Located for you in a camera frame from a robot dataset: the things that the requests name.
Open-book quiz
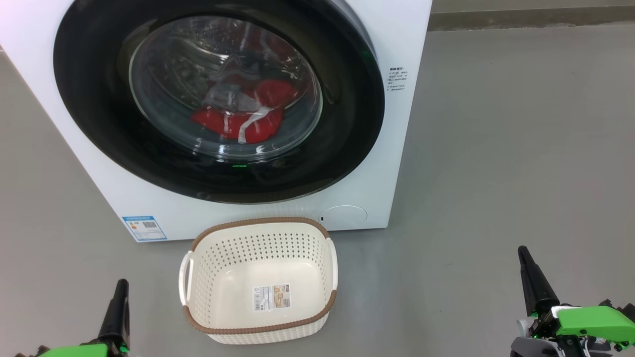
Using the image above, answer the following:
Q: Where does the black round glass washer door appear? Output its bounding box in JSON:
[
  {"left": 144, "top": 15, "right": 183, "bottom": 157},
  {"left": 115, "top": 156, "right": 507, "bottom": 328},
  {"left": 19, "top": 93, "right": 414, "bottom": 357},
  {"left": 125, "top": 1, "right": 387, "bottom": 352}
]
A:
[{"left": 53, "top": 0, "right": 386, "bottom": 204}]

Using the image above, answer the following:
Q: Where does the blue energy label sticker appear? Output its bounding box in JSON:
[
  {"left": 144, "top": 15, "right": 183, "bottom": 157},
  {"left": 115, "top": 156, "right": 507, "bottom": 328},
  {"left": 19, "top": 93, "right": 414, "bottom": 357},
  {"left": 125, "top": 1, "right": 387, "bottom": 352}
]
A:
[{"left": 122, "top": 215, "right": 168, "bottom": 242}]

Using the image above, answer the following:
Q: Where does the red and white garment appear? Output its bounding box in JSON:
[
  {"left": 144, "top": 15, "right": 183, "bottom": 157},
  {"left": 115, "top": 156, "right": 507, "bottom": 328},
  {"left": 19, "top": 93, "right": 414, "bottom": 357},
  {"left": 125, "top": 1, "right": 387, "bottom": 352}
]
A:
[{"left": 190, "top": 50, "right": 301, "bottom": 145}]

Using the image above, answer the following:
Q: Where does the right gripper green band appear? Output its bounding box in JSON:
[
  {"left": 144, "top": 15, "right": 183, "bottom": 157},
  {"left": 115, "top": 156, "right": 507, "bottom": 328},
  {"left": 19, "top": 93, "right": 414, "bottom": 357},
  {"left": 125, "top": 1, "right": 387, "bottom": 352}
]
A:
[{"left": 511, "top": 245, "right": 635, "bottom": 357}]

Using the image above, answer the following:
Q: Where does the white product label sticker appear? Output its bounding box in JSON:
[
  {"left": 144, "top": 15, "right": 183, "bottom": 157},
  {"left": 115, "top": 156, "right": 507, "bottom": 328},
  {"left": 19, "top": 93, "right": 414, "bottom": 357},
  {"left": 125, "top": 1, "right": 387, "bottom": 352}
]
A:
[{"left": 254, "top": 283, "right": 292, "bottom": 313}]

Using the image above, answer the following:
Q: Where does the white front-load washing machine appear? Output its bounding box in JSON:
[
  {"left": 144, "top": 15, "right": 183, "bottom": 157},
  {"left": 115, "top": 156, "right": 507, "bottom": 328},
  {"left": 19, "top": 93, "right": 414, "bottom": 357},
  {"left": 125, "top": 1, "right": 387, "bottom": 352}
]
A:
[{"left": 0, "top": 0, "right": 433, "bottom": 243}]

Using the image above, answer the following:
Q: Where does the cream perforated laundry basket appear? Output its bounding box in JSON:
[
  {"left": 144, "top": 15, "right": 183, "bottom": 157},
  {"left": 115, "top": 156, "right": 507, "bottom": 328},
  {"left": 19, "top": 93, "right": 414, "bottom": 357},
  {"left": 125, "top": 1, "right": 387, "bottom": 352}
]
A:
[{"left": 178, "top": 217, "right": 339, "bottom": 345}]

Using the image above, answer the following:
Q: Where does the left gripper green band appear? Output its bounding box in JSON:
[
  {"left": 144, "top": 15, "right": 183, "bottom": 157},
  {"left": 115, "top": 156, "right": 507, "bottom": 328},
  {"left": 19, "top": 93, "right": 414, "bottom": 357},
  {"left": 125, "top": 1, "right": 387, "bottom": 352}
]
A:
[{"left": 15, "top": 279, "right": 131, "bottom": 357}]

